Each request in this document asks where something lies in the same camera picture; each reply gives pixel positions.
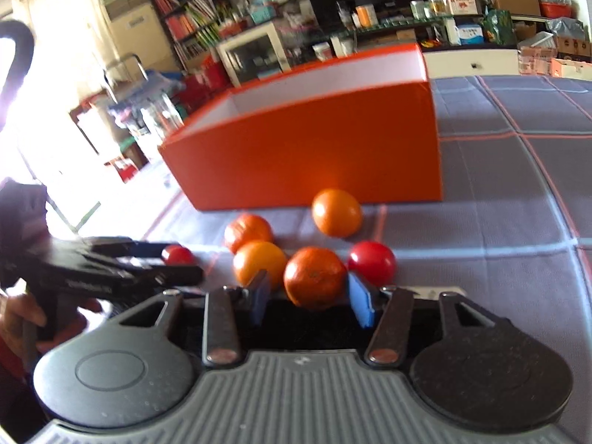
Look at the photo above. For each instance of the pink printed carton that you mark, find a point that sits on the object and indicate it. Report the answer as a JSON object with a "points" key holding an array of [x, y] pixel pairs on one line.
{"points": [[536, 61]]}

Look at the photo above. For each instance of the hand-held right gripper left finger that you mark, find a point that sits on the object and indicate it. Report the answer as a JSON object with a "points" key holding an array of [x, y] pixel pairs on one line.
{"points": [[259, 300]]}

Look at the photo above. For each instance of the grey plastic bag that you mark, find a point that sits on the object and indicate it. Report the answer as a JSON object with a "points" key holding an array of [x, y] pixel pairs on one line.
{"points": [[566, 27]]}

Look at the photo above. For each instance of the orange and white gift box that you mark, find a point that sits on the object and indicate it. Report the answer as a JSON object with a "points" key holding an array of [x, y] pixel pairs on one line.
{"points": [[571, 69]]}

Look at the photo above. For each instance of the small red tomato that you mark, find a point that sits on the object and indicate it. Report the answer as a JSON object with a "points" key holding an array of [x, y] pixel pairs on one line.
{"points": [[178, 254]]}

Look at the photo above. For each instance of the brown box with round prints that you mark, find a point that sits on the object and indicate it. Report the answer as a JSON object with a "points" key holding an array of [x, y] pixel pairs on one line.
{"points": [[573, 47]]}

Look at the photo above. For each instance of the person's left forearm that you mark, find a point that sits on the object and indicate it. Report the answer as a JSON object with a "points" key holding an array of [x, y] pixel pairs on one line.
{"points": [[7, 356]]}

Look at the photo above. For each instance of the red plastic basin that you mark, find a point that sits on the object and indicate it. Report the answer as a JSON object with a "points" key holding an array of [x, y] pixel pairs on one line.
{"points": [[555, 10]]}

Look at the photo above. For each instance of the person's left hand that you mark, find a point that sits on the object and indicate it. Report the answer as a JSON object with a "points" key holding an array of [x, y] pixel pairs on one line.
{"points": [[18, 310]]}

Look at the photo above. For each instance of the blue and white box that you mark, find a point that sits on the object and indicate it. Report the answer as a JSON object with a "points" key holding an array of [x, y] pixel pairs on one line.
{"points": [[469, 34]]}

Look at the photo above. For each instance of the large tan cardboard box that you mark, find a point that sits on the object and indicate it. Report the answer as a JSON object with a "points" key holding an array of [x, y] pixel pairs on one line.
{"points": [[138, 27]]}

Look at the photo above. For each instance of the orange cardboard box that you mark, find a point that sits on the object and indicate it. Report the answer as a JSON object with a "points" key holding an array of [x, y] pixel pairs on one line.
{"points": [[300, 148]]}

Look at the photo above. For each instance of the cream television stand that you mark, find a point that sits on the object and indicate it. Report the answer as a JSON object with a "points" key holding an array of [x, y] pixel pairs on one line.
{"points": [[471, 62]]}

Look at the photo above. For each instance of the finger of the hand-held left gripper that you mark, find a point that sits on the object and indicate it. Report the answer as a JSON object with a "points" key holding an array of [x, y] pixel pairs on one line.
{"points": [[175, 274], [129, 247]]}

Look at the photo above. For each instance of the large red tomato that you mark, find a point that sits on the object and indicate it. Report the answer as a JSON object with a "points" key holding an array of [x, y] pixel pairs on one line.
{"points": [[374, 261]]}

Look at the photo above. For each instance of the dark bookshelf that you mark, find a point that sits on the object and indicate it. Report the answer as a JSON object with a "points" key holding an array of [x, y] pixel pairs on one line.
{"points": [[185, 18]]}

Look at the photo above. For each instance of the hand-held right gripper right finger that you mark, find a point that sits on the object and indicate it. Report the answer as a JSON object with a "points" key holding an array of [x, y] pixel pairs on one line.
{"points": [[360, 300]]}

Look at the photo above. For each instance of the blue plaid tablecloth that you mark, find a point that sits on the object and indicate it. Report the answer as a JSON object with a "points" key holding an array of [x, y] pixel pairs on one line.
{"points": [[508, 194]]}

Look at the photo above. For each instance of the green foil bag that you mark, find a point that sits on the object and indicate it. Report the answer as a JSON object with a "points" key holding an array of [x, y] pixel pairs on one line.
{"points": [[499, 27]]}

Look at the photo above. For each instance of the clear plastic bin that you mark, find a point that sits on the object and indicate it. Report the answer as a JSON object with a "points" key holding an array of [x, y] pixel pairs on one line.
{"points": [[536, 39]]}

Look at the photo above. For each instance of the white glass-door cabinet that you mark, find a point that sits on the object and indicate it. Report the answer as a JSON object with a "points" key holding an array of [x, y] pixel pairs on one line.
{"points": [[252, 55]]}

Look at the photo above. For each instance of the orange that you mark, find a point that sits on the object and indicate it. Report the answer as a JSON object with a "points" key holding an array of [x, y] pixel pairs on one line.
{"points": [[337, 212], [314, 277], [247, 231], [259, 261]]}

